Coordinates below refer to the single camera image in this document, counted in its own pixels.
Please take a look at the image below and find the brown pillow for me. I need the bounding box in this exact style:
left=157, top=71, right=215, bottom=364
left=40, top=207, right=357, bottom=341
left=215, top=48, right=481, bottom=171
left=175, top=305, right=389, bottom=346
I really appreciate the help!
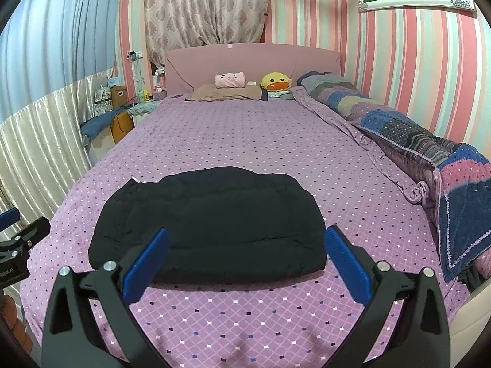
left=186, top=83, right=265, bottom=102

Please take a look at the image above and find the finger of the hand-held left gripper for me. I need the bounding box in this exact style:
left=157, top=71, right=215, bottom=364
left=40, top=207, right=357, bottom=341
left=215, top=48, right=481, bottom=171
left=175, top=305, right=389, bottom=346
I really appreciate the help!
left=17, top=217, right=51, bottom=246
left=0, top=208, right=21, bottom=228

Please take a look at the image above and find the white bed frame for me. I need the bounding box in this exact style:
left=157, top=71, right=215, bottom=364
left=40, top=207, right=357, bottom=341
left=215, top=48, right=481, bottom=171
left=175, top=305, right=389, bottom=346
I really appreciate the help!
left=449, top=287, right=489, bottom=353

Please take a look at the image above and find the pink headboard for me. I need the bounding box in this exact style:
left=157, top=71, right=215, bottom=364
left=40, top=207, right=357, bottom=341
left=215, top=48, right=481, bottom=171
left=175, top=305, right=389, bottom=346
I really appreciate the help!
left=166, top=44, right=341, bottom=93

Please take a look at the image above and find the printed box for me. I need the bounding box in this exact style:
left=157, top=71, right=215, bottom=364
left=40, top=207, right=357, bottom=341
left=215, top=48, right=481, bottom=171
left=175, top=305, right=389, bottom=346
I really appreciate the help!
left=94, top=87, right=113, bottom=116

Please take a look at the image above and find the pink folded cloth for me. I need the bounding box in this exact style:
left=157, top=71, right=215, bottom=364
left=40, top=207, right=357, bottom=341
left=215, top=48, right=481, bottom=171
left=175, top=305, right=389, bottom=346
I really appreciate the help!
left=215, top=71, right=246, bottom=89

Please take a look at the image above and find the black padded jacket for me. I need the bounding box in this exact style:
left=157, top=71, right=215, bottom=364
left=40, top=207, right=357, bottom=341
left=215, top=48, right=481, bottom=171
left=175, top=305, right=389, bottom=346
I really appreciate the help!
left=88, top=166, right=328, bottom=285

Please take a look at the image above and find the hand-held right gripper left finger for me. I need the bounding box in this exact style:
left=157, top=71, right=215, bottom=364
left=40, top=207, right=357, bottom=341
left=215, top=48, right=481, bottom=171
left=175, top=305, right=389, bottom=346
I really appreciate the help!
left=41, top=227, right=170, bottom=368

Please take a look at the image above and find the patterned window curtain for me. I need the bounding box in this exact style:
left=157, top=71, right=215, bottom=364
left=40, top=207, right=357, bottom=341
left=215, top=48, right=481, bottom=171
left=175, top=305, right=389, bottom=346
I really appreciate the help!
left=144, top=0, right=271, bottom=66

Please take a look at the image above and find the patchwork quilt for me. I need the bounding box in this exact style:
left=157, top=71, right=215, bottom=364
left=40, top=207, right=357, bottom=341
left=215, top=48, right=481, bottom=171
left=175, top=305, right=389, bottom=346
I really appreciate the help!
left=297, top=71, right=491, bottom=273

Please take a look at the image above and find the brown box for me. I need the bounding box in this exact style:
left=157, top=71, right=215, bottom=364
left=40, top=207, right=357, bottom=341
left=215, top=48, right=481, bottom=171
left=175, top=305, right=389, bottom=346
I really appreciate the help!
left=110, top=85, right=128, bottom=110

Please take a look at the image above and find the purple checked bed sheet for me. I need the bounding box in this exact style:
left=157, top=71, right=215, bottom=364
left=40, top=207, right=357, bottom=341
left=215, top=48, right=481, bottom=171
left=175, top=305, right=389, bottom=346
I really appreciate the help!
left=19, top=96, right=472, bottom=368

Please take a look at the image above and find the white satin curtain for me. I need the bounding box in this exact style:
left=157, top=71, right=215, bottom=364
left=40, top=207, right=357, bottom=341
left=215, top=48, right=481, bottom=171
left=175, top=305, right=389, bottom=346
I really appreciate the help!
left=0, top=71, right=116, bottom=223

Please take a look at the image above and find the white nightstand with green cloth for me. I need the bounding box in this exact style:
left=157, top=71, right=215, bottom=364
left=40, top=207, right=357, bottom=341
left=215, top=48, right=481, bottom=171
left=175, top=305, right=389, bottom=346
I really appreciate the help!
left=128, top=100, right=164, bottom=125

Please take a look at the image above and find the pale blue curtain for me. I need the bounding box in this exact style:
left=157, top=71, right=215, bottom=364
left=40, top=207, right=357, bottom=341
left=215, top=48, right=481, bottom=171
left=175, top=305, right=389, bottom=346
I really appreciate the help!
left=0, top=0, right=123, bottom=123

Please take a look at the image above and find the yellow duck plush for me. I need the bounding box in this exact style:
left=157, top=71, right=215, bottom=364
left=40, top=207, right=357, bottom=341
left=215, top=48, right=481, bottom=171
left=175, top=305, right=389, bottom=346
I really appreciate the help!
left=261, top=71, right=294, bottom=93

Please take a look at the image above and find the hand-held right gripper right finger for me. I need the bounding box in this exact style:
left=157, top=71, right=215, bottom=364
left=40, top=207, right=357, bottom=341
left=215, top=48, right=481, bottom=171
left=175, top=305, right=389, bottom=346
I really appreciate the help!
left=324, top=225, right=451, bottom=368

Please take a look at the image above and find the person's left hand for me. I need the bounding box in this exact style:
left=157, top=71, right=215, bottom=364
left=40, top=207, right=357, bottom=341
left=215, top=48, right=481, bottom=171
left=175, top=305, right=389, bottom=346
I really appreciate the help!
left=8, top=299, right=33, bottom=353

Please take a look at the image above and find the blue cloth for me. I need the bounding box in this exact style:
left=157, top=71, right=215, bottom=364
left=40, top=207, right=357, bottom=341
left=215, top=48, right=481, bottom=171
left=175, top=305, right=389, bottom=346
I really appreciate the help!
left=80, top=107, right=133, bottom=139

